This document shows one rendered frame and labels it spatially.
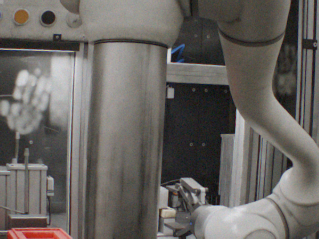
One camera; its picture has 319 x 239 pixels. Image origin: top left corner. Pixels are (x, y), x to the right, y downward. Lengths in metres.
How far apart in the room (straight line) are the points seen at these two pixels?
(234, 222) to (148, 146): 0.40
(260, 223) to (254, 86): 0.31
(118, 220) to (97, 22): 0.26
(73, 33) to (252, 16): 0.67
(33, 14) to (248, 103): 0.62
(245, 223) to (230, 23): 0.43
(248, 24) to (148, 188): 0.26
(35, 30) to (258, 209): 0.61
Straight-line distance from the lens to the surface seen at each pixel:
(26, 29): 1.52
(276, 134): 1.15
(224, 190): 1.94
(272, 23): 0.97
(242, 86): 1.05
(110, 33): 0.92
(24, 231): 1.52
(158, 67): 0.94
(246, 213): 1.31
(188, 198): 1.53
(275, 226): 1.32
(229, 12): 0.95
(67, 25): 1.54
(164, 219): 1.77
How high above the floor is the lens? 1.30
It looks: 3 degrees down
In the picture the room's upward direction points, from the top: 3 degrees clockwise
